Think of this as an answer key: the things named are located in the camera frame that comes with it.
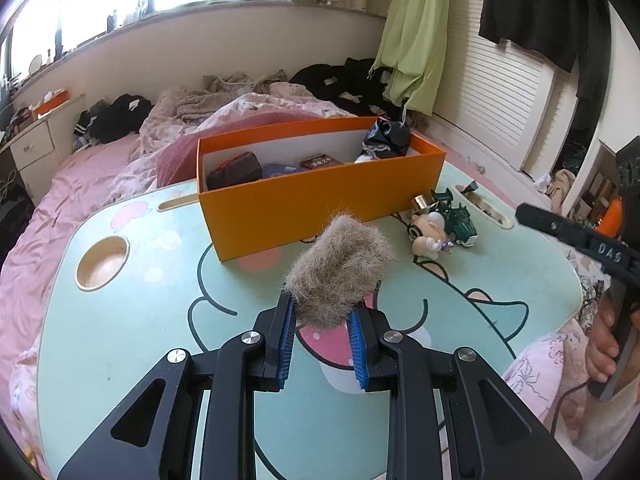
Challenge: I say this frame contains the orange bottle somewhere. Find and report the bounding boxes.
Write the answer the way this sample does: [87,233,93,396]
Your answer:
[597,197,623,236]

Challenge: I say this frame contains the black clothes with white label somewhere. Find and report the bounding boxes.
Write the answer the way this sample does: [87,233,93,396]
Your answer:
[74,94,153,143]

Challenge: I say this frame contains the orange cardboard box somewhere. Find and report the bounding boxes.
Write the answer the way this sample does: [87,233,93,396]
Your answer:
[196,116,447,263]

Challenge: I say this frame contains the white drawer cabinet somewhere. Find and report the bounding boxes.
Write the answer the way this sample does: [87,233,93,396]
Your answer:
[0,120,56,201]

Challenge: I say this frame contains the pink bed sheet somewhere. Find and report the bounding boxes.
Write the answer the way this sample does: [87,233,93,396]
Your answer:
[0,125,201,461]

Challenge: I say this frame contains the crumpled pink quilt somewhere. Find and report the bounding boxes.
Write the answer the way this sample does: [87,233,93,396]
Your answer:
[140,85,361,161]

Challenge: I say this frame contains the white fluffy cloth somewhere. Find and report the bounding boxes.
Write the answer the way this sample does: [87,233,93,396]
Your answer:
[570,390,638,463]

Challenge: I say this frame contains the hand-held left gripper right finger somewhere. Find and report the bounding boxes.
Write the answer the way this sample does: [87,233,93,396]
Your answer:
[347,306,584,480]

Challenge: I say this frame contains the cream and orange plush toy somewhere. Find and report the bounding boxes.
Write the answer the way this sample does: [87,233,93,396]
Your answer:
[407,209,454,259]

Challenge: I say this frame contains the dark pouch with red clip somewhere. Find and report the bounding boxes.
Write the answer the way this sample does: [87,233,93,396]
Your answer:
[206,152,264,192]

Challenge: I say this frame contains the white open shelf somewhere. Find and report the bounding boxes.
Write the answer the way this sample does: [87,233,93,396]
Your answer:
[547,135,631,233]

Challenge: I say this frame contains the green toy car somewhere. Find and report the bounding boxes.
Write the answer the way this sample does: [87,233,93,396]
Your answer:
[431,189,479,249]

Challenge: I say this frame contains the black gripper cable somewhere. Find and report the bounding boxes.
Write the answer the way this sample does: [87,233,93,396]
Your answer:
[549,384,593,436]

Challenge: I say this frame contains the dark pink pillow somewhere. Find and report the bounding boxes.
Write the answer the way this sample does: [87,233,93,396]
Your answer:
[156,112,311,186]

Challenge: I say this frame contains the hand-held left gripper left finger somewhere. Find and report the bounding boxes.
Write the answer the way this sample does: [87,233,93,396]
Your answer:
[57,292,297,480]

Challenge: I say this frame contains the person's right hand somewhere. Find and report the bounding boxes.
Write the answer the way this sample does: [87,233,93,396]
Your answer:
[586,302,618,383]

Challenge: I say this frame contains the black plastic bag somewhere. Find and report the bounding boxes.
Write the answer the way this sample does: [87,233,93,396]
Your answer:
[360,119,413,159]

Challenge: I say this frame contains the brown furry pom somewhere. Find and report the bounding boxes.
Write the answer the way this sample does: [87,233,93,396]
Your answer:
[284,211,399,329]

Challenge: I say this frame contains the white louvered door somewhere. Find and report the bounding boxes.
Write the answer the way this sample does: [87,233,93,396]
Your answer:
[431,35,557,176]

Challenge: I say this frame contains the green cartoon desktop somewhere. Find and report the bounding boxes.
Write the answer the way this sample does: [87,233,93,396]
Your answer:
[37,160,586,480]

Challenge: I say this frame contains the green hanging cloth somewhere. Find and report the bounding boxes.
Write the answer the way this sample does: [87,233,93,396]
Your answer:
[374,0,451,116]

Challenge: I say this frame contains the brown carton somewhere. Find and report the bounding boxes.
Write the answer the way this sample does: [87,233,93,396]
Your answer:
[299,153,346,170]

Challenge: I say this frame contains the blue tin box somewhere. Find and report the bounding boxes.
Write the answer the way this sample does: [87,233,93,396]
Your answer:
[262,163,307,180]

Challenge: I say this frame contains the beige knit cloth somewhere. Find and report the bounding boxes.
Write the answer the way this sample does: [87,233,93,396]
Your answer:
[175,72,291,121]

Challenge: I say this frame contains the black hanging garment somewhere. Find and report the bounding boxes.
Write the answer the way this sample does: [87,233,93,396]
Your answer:
[479,0,613,133]

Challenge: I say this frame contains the small orange storage box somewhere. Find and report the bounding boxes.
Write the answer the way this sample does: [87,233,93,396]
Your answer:
[31,90,71,117]

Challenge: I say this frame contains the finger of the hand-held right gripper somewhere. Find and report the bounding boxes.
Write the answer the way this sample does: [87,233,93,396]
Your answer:
[515,202,633,278]

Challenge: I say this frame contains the black clothes pile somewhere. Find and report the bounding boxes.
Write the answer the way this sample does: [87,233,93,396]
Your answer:
[289,57,416,121]

